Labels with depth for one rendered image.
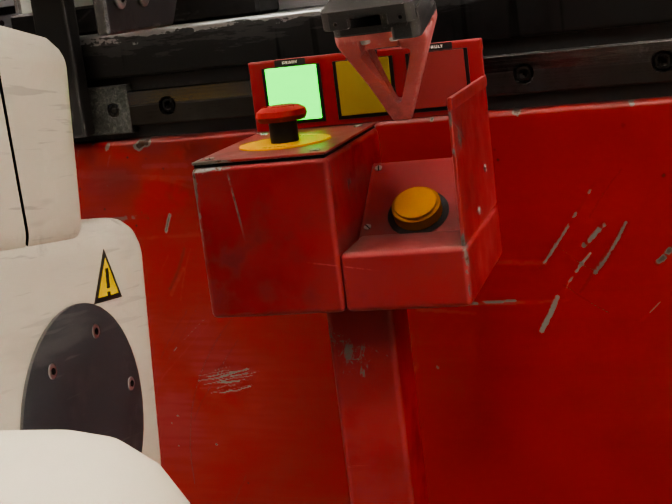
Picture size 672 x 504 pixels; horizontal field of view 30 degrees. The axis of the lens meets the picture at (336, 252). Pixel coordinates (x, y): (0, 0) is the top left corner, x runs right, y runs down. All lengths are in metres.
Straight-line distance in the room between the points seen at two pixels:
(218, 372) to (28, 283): 0.82
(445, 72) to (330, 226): 0.19
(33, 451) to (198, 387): 1.08
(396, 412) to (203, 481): 0.42
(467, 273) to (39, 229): 0.44
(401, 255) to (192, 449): 0.53
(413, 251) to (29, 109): 0.43
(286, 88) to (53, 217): 0.55
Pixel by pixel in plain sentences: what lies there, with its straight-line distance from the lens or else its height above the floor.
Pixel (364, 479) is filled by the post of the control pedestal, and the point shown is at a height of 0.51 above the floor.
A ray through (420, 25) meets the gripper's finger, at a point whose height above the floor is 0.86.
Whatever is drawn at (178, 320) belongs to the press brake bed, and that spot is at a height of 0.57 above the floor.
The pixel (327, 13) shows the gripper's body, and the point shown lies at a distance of 0.86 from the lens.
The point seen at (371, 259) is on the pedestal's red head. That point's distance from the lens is 0.90.
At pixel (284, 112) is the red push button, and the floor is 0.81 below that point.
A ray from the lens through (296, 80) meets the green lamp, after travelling 1.06.
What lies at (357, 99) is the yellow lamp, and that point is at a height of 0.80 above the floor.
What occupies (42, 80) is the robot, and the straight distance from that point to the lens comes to 0.53.
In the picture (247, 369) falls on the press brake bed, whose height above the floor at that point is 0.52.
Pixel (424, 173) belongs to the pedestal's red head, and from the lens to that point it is 1.00.
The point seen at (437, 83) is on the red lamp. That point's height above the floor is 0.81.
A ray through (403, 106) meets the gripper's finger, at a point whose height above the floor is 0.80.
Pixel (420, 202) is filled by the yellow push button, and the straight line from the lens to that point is 0.96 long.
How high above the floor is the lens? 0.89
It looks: 12 degrees down
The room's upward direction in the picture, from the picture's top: 7 degrees counter-clockwise
